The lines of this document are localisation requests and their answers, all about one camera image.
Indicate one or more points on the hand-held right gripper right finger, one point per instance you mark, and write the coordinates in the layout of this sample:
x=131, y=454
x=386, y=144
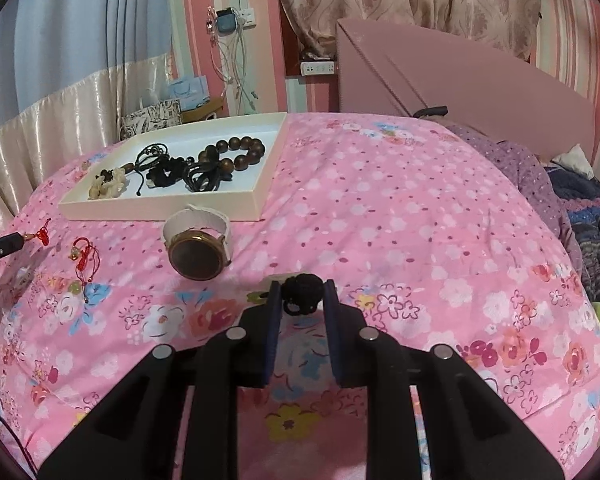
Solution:
x=332, y=340

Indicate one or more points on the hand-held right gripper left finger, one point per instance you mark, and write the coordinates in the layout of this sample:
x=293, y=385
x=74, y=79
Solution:
x=272, y=340

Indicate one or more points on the white shallow tray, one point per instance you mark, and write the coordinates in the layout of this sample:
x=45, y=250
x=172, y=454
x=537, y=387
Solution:
x=260, y=180

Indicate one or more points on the black fabric scrunchie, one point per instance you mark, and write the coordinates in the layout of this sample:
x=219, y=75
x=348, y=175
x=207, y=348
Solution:
x=167, y=172

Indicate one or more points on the white satin curtain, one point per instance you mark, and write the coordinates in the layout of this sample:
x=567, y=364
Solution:
x=80, y=115

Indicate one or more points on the patterned tissue box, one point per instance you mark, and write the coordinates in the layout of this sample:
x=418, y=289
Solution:
x=152, y=117

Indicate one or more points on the blue curtain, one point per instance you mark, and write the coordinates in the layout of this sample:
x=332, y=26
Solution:
x=70, y=25

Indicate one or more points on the blue paper bag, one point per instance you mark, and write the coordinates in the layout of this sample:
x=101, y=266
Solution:
x=187, y=91

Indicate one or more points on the wooden nightstand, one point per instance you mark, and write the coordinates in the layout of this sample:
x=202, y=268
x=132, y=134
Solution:
x=205, y=110

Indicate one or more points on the black object on headboard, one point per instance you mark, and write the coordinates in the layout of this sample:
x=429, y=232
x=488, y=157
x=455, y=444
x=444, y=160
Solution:
x=430, y=111

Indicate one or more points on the purple dotted blanket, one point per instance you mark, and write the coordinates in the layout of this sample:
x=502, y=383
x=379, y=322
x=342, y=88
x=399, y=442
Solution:
x=520, y=170

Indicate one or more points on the white power strip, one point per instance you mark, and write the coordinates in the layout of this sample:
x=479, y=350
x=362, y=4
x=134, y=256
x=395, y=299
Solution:
x=319, y=67

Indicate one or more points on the dark knitted blanket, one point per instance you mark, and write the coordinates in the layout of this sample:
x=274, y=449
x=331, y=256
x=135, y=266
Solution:
x=595, y=240

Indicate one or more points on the pink headboard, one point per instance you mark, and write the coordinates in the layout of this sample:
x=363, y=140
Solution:
x=480, y=90

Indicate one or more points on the white cloth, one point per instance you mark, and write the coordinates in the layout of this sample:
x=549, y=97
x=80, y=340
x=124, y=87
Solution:
x=575, y=160

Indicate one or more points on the blue charging device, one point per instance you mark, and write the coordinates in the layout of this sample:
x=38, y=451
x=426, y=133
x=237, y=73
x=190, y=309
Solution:
x=225, y=22

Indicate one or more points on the patterned beige curtain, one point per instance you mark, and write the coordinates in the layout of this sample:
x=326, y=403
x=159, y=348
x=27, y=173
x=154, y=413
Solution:
x=405, y=5

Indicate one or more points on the white wall socket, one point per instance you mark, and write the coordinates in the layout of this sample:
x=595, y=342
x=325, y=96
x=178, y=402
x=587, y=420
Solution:
x=248, y=17

